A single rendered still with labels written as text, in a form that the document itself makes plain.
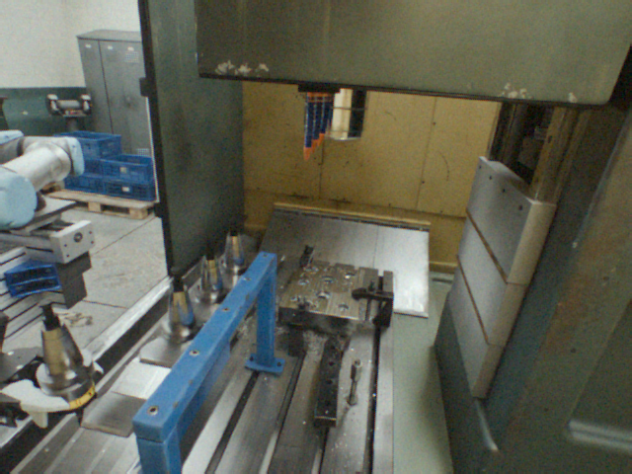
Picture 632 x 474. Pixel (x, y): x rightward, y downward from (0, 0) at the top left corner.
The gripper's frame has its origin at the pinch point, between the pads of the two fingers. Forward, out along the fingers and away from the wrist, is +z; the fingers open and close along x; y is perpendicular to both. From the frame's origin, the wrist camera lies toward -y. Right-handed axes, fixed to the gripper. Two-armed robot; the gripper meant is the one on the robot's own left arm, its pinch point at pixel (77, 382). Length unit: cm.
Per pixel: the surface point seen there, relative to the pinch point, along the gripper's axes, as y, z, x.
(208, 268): -7.6, 9.5, -22.2
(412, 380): 60, 57, -74
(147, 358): -1.6, 7.7, -4.9
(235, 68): -40, 12, -33
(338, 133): -27, 27, -58
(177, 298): -8.1, 9.6, -11.3
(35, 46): -57, -442, -440
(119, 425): -1.6, 11.1, 5.6
